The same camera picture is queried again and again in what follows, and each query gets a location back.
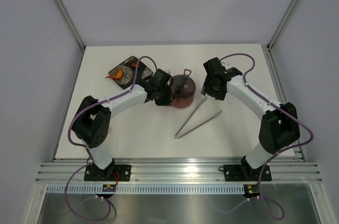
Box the red steel lunch box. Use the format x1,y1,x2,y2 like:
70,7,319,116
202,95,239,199
171,75,196,109

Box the grey transparent lid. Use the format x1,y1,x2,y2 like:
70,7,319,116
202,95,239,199
171,69,196,101

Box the toy red sausage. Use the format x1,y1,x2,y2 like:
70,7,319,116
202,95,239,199
130,62,140,68

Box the metal food tongs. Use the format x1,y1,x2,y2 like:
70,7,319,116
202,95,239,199
174,97,222,140

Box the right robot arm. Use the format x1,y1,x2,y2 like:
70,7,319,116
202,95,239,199
201,57,300,180

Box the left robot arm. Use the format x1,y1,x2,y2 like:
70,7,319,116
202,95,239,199
67,69,174,181

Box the black square plate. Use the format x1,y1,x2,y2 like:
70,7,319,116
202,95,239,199
108,56,154,89

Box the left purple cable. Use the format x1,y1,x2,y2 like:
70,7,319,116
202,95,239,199
64,56,157,220

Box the purple cable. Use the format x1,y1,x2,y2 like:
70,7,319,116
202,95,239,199
64,56,157,220
213,53,315,220

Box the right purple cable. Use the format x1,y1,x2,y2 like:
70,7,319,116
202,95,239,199
213,53,315,220

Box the right side aluminium rail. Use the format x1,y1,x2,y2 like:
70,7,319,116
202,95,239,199
261,44,307,162

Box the aluminium rail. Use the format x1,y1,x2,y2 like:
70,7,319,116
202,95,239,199
261,44,307,162
35,157,323,184

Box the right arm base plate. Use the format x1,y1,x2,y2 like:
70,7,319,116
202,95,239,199
218,164,272,182

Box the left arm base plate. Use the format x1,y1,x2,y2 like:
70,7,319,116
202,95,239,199
84,164,132,182

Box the aluminium front rail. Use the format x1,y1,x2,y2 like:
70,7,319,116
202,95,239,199
35,157,323,184

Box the left frame post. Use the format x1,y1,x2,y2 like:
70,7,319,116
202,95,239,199
53,0,86,53

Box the frame post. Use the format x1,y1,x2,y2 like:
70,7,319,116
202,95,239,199
267,0,301,51
53,0,86,53

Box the slotted white cable duct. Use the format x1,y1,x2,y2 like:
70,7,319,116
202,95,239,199
47,184,245,195

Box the right frame post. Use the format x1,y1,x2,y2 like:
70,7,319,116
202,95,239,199
267,0,301,51

